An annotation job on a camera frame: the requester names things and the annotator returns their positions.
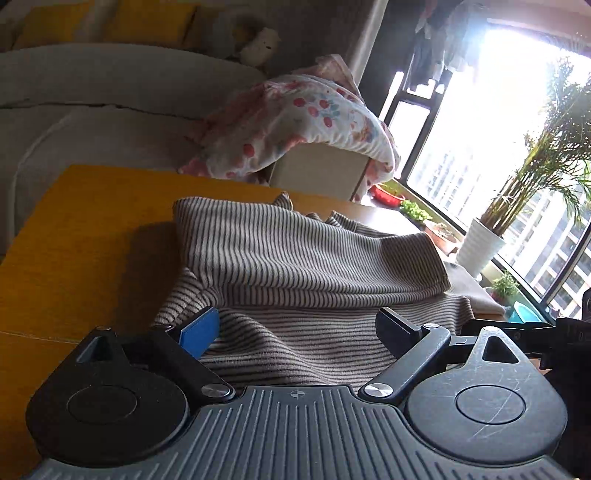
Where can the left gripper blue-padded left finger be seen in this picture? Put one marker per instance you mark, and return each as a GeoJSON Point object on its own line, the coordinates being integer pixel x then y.
{"type": "Point", "coordinates": [179, 350]}

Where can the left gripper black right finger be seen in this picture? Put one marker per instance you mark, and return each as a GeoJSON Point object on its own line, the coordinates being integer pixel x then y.
{"type": "Point", "coordinates": [417, 351]}

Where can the striped beige knit garment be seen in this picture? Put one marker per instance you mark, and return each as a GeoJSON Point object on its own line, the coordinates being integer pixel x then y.
{"type": "Point", "coordinates": [298, 295]}

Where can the hanging clothes at window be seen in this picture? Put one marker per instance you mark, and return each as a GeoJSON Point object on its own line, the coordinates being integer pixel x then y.
{"type": "Point", "coordinates": [448, 37]}

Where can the small green potted plant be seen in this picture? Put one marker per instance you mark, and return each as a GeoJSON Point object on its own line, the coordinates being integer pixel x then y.
{"type": "Point", "coordinates": [504, 289]}

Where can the white ribbed plant pot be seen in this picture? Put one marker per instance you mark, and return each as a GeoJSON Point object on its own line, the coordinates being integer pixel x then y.
{"type": "Point", "coordinates": [479, 247]}

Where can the red plastic basin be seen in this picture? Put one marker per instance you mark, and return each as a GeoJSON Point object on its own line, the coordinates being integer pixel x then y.
{"type": "Point", "coordinates": [386, 198]}

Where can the potted palm plant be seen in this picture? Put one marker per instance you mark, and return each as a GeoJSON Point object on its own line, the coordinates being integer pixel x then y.
{"type": "Point", "coordinates": [558, 160]}

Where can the beige cardboard box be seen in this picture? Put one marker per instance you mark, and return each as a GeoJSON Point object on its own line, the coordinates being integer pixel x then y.
{"type": "Point", "coordinates": [319, 169]}

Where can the floral cherry print blanket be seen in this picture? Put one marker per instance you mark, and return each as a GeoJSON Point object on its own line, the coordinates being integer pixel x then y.
{"type": "Point", "coordinates": [317, 105]}

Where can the grey covered sofa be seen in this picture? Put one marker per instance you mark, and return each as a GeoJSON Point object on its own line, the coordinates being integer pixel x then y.
{"type": "Point", "coordinates": [101, 104]}

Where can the white bear plush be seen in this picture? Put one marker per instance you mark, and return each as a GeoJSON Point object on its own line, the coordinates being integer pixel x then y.
{"type": "Point", "coordinates": [258, 52]}

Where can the grey curtain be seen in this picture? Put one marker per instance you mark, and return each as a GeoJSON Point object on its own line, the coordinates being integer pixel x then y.
{"type": "Point", "coordinates": [372, 37]}

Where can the yellow cushion middle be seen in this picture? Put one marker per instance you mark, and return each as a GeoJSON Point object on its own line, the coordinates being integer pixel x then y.
{"type": "Point", "coordinates": [156, 23]}

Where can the yellow cushion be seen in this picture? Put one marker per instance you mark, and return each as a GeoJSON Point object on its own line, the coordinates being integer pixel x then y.
{"type": "Point", "coordinates": [156, 23]}
{"type": "Point", "coordinates": [52, 24]}

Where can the yellow cushion left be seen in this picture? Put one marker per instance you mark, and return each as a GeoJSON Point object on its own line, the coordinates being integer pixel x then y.
{"type": "Point", "coordinates": [52, 24]}

